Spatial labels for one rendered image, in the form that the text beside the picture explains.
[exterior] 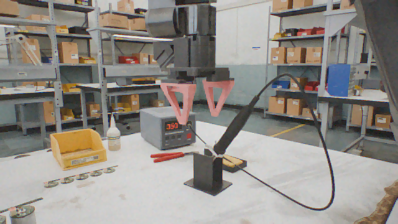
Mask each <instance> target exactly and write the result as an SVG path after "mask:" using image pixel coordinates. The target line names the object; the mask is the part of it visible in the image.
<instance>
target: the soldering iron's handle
mask: <svg viewBox="0 0 398 224"><path fill-rule="evenodd" d="M258 101H259V98H258V97H257V95H256V96H255V97H254V98H253V99H252V101H251V102H250V104H249V105H246V106H245V107H244V108H243V109H242V110H241V111H240V112H239V113H238V115H237V116H236V117H235V118H234V119H233V120H232V122H231V124H230V125H229V126H228V127H227V128H226V131H225V132H224V133H223V135H222V136H221V137H220V139H219V140H218V142H217V143H216V144H214V146H213V149H214V151H215V152H216V153H218V154H220V155H223V154H225V152H226V150H227V148H228V147H229V145H230V144H231V143H232V142H233V140H234V139H235V137H236V136H237V135H238V134H239V132H240V131H241V130H242V129H243V127H244V125H246V123H247V121H248V119H249V118H250V116H251V115H252V112H253V111H254V108H253V107H254V106H255V105H256V103H257V102H258Z"/></svg>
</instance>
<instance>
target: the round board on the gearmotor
mask: <svg viewBox="0 0 398 224"><path fill-rule="evenodd" d="M21 207H22V208H23V209H26V211H25V212H23V213H26V214H25V215H23V213H18V212H17V214H16V215H14V216H12V215H11V213H10V214H9V216H10V217H11V218H22V217H25V216H28V215H30V214H31V213H32V212H34V211H35V207H34V206H33V205H24V206H21Z"/></svg>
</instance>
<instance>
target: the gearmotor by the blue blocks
mask: <svg viewBox="0 0 398 224"><path fill-rule="evenodd" d="M25 211H26V209H23V211H21V210H19V213H23V212H25ZM10 219H11V224H37V221H36V216H35V211H34V212H32V213H31V214H30V215H28V216H25V217H22V218H11V217H10Z"/></svg>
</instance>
